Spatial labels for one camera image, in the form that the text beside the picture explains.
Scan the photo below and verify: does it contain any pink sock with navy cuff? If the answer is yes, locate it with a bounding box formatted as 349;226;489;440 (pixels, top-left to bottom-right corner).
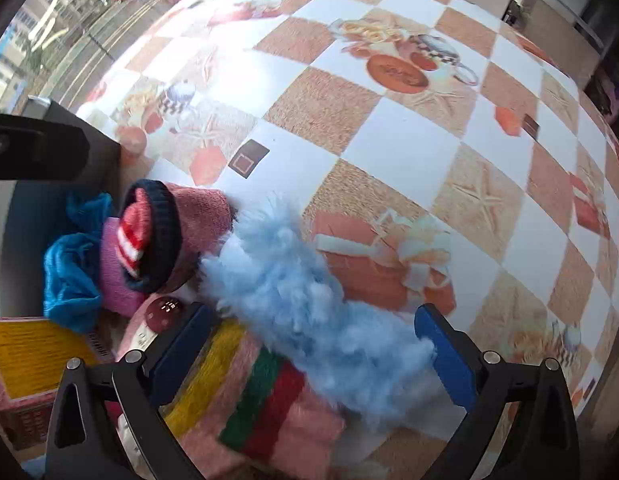
162;182;236;293

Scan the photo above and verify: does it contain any grey box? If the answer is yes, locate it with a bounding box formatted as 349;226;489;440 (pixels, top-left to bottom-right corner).
0;95;125;321

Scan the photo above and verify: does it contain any teal knit cloth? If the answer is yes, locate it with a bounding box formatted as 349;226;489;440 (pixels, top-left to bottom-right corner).
65;191;114;235

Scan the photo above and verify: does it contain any bright blue mesh cloth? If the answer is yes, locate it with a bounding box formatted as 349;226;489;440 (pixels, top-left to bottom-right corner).
42;232;104;335

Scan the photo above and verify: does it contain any navy red white striped hat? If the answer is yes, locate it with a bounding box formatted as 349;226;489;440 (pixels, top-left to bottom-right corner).
120;179;184;293

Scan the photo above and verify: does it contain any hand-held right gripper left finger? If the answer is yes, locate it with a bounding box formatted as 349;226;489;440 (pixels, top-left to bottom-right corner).
44;302;217;480

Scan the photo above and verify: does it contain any beige metal frame chair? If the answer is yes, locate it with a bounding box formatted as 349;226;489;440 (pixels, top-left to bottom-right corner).
509;0;609;92

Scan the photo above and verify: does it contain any checkered printed tablecloth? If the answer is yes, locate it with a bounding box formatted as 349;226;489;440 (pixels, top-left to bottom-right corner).
76;0;619;480

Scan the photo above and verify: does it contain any fluffy light blue sock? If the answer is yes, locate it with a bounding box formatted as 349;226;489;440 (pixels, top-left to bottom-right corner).
196;195;440;426

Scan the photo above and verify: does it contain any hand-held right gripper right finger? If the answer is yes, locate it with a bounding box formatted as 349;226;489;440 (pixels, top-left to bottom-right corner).
414;302;583;480

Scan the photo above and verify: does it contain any red plastic basket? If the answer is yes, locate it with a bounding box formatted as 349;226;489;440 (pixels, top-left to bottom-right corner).
0;360;62;453

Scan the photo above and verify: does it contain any yellow and pink box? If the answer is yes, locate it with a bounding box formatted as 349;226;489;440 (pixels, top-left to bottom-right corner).
0;316;99;402

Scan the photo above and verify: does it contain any magenta knit cloth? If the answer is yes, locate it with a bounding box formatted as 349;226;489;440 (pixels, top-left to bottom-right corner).
100;217;152;317

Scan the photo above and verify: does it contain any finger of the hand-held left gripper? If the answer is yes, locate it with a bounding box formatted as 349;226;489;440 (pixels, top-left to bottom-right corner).
0;111;91;182

